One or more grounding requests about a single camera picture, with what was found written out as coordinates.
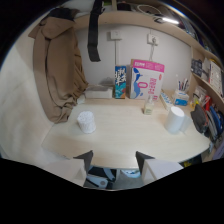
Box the embossed white tissue paper roll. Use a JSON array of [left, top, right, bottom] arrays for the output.
[[76, 110, 97, 135]]

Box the smooth white paper roll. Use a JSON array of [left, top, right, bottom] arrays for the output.
[[164, 105, 186, 135]]

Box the white tissue box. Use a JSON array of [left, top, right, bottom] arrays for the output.
[[83, 85, 114, 100]]

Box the small clear liquid bottle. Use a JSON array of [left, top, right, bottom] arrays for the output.
[[143, 94, 155, 116]]

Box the black bag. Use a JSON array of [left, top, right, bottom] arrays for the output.
[[189, 104, 210, 135]]

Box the white power strip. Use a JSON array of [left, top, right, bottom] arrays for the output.
[[159, 91, 174, 111]]

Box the blue white pen holder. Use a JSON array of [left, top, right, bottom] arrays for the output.
[[173, 78, 190, 107]]

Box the pink and white carton box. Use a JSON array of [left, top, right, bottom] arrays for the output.
[[128, 59, 166, 101]]

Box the blue printed carton box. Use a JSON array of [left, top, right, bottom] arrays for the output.
[[114, 65, 128, 100]]

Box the wooden shelf unit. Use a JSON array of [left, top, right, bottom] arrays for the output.
[[73, 9, 224, 161]]

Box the brown hanging coat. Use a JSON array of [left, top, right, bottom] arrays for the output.
[[27, 15, 90, 124]]

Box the white wall socket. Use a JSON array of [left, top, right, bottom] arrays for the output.
[[147, 33, 160, 46]]

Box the black hanging strap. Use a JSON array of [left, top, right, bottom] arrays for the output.
[[87, 0, 104, 63]]

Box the white wall switch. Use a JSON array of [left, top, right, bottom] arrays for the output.
[[110, 29, 123, 41]]

